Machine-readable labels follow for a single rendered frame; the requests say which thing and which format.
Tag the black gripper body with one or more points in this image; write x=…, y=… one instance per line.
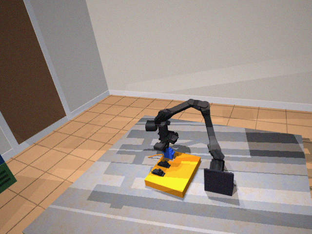
x=161, y=146

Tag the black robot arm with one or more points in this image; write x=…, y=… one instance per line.
x=161, y=122

